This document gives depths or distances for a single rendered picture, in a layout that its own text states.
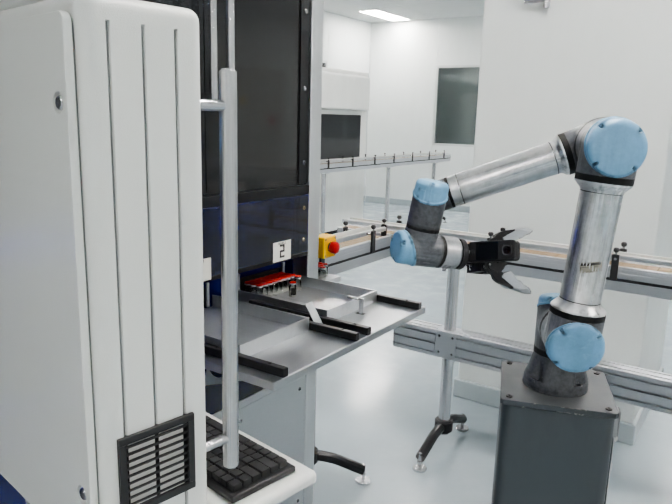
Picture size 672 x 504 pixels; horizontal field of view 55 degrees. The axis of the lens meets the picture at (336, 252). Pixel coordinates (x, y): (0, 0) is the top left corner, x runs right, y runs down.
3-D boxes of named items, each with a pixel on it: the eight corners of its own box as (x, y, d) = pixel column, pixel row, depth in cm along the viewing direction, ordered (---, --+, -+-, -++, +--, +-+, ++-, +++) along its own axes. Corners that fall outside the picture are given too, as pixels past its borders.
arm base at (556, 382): (584, 376, 163) (588, 339, 161) (591, 401, 149) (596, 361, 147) (522, 369, 167) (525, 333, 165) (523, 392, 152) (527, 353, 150)
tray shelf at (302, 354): (123, 341, 159) (123, 334, 158) (296, 285, 215) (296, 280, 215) (274, 391, 133) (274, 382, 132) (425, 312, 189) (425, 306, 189)
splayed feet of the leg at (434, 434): (407, 469, 266) (409, 438, 263) (456, 424, 306) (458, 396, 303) (424, 475, 261) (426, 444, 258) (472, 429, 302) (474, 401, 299)
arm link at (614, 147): (587, 357, 149) (637, 119, 137) (601, 383, 135) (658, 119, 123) (534, 349, 151) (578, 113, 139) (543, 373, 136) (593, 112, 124)
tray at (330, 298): (232, 300, 190) (232, 288, 189) (287, 283, 211) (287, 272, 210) (326, 322, 171) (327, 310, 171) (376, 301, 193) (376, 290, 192)
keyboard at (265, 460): (109, 421, 130) (108, 410, 129) (169, 400, 140) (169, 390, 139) (232, 505, 103) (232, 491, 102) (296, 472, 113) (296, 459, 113)
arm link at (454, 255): (448, 233, 142) (446, 269, 141) (466, 235, 144) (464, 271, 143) (431, 237, 149) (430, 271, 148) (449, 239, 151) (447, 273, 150)
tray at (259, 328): (139, 329, 162) (139, 316, 162) (213, 306, 183) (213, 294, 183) (240, 360, 144) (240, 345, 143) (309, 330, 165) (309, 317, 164)
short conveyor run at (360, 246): (296, 289, 218) (296, 244, 215) (261, 282, 226) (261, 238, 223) (394, 257, 273) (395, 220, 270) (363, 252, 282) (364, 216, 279)
